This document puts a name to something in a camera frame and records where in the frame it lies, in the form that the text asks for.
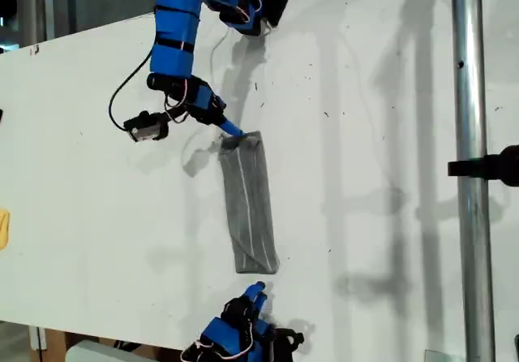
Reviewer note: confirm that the grey striped towel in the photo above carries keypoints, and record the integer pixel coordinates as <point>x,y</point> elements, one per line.
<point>249,199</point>

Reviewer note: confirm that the white plastic box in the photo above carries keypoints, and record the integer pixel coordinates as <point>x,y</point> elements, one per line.
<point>101,354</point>

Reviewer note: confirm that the yellow soft object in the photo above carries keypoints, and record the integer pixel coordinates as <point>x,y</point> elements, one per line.
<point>3,230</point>

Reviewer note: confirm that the black clamp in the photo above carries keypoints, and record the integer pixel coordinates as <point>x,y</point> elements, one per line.
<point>486,167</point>

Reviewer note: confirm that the short black camera stalk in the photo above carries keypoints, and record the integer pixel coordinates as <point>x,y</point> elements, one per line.
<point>176,115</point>

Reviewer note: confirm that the black camera box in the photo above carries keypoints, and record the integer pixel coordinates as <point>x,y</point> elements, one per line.
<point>290,339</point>
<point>144,130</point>

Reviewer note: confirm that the steel post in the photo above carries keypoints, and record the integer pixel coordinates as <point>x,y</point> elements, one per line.
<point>470,94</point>

